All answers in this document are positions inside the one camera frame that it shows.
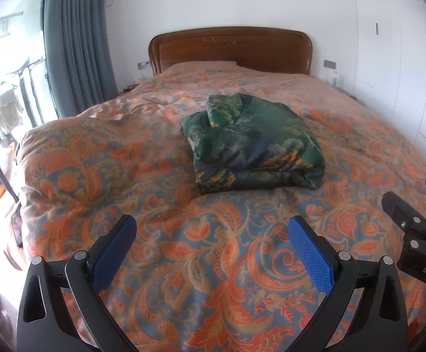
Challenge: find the dark patterned flat object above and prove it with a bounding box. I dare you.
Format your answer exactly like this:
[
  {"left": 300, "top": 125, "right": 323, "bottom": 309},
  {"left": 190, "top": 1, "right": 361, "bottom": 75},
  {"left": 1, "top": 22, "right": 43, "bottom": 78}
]
[{"left": 11, "top": 213, "right": 23, "bottom": 247}]

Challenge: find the blue-grey curtain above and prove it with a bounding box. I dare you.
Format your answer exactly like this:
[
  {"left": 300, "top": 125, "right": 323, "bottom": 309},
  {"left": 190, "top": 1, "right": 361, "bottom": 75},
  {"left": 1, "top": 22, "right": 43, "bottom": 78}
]
[{"left": 43, "top": 0, "right": 119, "bottom": 118}]

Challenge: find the green printed padded jacket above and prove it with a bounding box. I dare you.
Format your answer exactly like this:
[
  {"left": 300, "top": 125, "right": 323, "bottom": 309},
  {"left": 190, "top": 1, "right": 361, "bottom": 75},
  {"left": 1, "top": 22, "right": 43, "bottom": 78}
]
[{"left": 180, "top": 93, "right": 326, "bottom": 196}]

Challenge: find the balcony clothes drying rack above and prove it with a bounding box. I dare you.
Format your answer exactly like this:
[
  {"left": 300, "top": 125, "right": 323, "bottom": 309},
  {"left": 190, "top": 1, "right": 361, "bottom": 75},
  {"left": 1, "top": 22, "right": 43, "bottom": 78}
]
[{"left": 0, "top": 57, "right": 45, "bottom": 143}]

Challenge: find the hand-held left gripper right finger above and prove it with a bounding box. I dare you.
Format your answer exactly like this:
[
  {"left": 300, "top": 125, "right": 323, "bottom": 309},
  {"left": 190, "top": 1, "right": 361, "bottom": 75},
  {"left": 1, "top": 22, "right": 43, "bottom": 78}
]
[{"left": 287, "top": 215, "right": 409, "bottom": 352}]

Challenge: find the white built-in wardrobe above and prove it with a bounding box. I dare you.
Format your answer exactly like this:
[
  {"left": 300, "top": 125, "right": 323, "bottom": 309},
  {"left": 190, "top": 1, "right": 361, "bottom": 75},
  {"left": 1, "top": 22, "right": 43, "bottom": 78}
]
[{"left": 352, "top": 0, "right": 426, "bottom": 162}]

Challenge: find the wooden bed headboard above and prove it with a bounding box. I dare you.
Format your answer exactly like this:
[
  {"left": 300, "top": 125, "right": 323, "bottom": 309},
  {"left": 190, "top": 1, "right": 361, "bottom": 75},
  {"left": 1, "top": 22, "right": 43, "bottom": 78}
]
[{"left": 148, "top": 26, "right": 313, "bottom": 76}]

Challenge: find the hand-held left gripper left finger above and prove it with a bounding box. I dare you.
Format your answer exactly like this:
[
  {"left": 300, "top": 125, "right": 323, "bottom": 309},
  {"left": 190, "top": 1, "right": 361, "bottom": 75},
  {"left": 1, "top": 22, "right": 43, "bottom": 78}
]
[{"left": 16, "top": 214, "right": 140, "bottom": 352}]

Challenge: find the orange floral quilt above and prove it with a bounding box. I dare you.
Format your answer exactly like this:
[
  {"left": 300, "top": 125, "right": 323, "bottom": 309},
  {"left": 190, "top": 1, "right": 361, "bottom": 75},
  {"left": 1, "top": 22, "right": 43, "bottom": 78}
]
[{"left": 15, "top": 62, "right": 426, "bottom": 352}]

